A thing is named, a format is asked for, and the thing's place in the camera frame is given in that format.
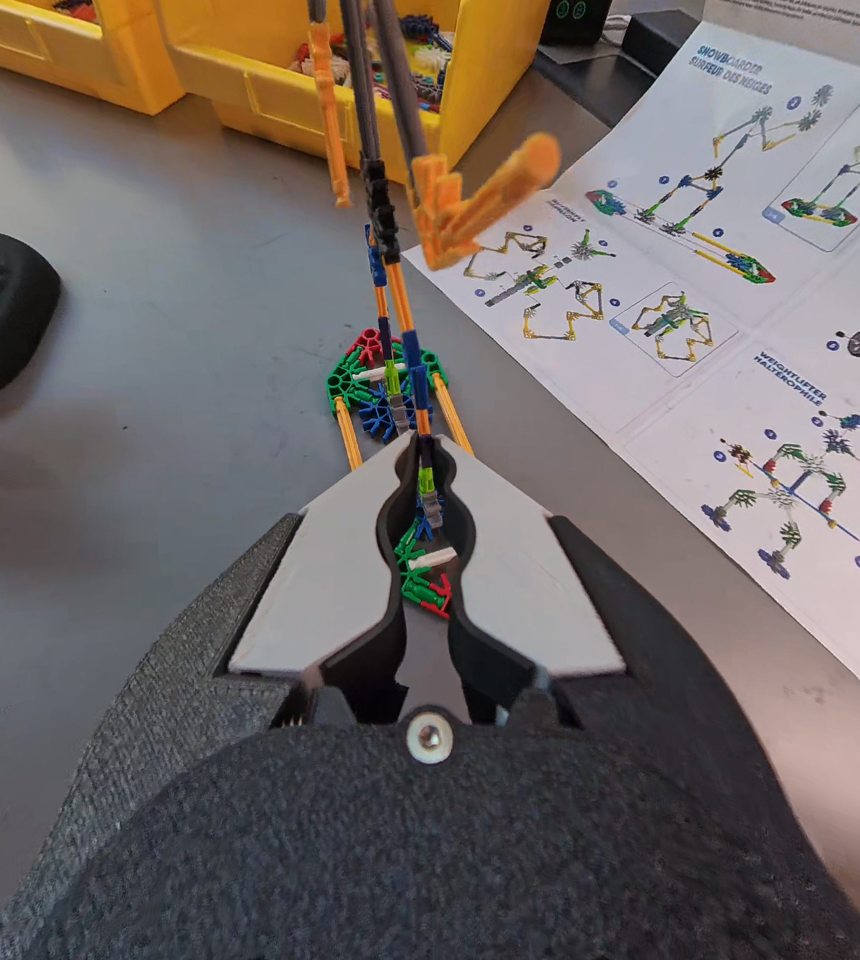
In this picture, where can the red corner connector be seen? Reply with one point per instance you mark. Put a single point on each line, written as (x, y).
(445, 592)

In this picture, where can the short green rod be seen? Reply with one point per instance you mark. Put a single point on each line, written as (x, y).
(422, 596)

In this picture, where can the black power adapter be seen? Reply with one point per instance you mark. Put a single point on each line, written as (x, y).
(659, 37)

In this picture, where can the small yellow parts bin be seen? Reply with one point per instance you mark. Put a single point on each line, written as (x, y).
(62, 52)

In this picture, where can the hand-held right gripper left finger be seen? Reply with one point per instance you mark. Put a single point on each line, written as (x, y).
(310, 592)

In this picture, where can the blue snowflake connector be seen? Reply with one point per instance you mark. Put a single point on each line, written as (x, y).
(421, 529)

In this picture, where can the large yellow parts bin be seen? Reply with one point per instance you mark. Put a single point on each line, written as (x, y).
(272, 112)

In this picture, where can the connector assembly with yellow rods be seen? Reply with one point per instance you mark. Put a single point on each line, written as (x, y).
(340, 382)

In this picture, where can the multicolour rod connector toy figure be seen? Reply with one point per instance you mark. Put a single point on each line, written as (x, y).
(437, 217)

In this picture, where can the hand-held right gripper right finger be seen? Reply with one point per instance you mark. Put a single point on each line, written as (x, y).
(542, 592)

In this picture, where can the small black device green display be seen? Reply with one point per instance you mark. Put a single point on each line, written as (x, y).
(576, 15)

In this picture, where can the white instruction sheet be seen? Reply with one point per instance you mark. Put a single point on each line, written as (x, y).
(812, 300)

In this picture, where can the green fan-shaped connector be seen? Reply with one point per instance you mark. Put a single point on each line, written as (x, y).
(403, 551)

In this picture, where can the long yellow rod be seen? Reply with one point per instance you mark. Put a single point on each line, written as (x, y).
(454, 420)
(349, 439)

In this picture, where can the pile of toy parts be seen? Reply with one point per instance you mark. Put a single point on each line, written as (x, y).
(437, 75)

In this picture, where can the short white rod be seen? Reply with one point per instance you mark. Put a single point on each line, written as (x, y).
(433, 559)

